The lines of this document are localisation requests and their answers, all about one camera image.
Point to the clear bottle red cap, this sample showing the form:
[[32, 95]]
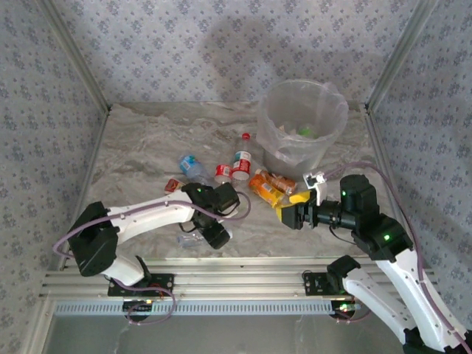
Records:
[[241, 162]]

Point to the clear plastic bin liner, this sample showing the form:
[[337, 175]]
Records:
[[324, 107]]

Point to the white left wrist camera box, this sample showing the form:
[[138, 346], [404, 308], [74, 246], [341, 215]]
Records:
[[225, 232]]

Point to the clear bottle red label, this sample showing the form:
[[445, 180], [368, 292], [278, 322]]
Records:
[[223, 172]]

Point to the grey metal lower panel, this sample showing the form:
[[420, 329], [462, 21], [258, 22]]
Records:
[[239, 335]]

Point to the bright orange label bottle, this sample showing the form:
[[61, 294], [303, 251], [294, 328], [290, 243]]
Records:
[[263, 190]]

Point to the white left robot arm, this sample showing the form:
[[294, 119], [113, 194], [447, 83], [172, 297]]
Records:
[[147, 217]]

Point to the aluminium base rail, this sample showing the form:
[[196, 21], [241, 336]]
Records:
[[239, 280]]

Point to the clear crushed plastic bottle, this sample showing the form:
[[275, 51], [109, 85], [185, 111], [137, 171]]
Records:
[[190, 239]]

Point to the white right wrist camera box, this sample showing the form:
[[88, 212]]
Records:
[[317, 182]]

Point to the aluminium side rail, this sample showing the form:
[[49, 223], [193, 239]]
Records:
[[93, 155], [378, 142]]

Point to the brown drink bottle white cap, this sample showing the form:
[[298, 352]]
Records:
[[284, 181]]

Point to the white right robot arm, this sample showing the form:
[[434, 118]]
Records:
[[405, 280]]

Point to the aluminium corner post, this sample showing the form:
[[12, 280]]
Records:
[[399, 55], [79, 55]]

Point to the controller board with led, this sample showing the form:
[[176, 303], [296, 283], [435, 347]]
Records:
[[138, 306], [344, 307]]

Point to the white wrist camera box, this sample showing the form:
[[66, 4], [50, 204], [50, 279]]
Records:
[[225, 232], [317, 182]]

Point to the clear bottle blue label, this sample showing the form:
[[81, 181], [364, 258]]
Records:
[[193, 167]]

